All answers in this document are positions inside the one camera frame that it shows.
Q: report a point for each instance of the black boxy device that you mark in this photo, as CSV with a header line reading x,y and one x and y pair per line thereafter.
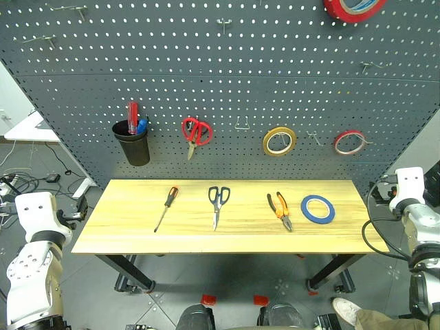
x,y
433,187

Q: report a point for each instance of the long metal peg hook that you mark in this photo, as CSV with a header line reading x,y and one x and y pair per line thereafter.
x,y
49,38
366,65
80,10

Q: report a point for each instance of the grey pegboard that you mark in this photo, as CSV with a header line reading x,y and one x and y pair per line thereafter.
x,y
240,68

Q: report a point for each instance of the orange black screwdriver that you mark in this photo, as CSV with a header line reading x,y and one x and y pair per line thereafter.
x,y
170,197

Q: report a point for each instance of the white shoe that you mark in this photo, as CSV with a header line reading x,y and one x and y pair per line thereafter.
x,y
345,309

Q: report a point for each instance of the black table leg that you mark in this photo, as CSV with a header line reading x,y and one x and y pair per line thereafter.
x,y
331,269
127,269

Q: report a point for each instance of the red floor marker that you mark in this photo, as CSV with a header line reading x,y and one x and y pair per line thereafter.
x,y
260,300
208,299

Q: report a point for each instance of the short metal peg hook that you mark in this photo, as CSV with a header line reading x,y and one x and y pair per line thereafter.
x,y
223,23

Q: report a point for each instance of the black plastic cup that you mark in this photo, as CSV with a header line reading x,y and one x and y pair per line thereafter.
x,y
135,151

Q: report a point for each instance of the orange black pliers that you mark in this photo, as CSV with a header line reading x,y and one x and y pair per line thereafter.
x,y
283,214

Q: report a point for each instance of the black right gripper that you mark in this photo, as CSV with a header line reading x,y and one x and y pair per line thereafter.
x,y
383,194

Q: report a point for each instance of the wide red tape roll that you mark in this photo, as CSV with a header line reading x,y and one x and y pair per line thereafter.
x,y
338,12

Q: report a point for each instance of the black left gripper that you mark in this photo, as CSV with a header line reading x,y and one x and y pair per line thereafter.
x,y
67,216

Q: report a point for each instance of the blue tape roll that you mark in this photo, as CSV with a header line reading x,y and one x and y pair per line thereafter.
x,y
304,209

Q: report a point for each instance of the small metal peg hook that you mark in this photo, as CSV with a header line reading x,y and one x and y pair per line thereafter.
x,y
313,136

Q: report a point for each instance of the thin red tape roll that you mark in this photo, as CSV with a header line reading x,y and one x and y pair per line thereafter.
x,y
338,141

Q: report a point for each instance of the yellow tape roll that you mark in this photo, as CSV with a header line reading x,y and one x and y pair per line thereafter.
x,y
266,142

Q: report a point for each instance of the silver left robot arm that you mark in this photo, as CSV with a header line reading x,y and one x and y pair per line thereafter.
x,y
31,275

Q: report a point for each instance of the black power adapter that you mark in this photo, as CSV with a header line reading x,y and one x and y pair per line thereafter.
x,y
53,178

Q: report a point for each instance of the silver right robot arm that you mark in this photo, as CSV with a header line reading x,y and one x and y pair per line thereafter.
x,y
423,223

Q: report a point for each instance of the khaki trouser leg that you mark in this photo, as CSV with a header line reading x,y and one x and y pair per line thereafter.
x,y
385,319

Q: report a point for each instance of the dark rounded shape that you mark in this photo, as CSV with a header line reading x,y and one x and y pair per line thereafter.
x,y
196,318
280,316

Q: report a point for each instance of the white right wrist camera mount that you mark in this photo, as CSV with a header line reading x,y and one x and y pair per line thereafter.
x,y
409,185

